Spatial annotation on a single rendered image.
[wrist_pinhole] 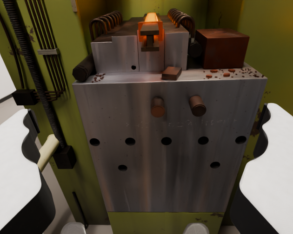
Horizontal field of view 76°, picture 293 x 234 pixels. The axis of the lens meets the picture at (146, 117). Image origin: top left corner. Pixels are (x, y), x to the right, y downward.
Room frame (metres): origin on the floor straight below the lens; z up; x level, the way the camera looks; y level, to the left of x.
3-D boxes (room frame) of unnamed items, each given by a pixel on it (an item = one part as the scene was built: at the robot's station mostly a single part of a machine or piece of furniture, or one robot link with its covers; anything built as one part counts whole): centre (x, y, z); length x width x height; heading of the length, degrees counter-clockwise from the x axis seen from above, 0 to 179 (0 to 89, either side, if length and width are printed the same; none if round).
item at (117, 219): (0.62, -0.06, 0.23); 0.56 x 0.38 x 0.47; 177
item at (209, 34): (0.45, -0.17, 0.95); 0.12 x 0.09 x 0.07; 177
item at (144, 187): (0.62, -0.06, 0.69); 0.56 x 0.38 x 0.45; 177
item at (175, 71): (0.37, -0.06, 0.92); 0.04 x 0.03 x 0.01; 156
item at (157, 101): (0.32, -0.02, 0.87); 0.04 x 0.03 x 0.03; 177
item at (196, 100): (0.32, -0.10, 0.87); 0.04 x 0.03 x 0.03; 177
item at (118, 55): (0.61, 0.00, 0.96); 0.42 x 0.20 x 0.09; 177
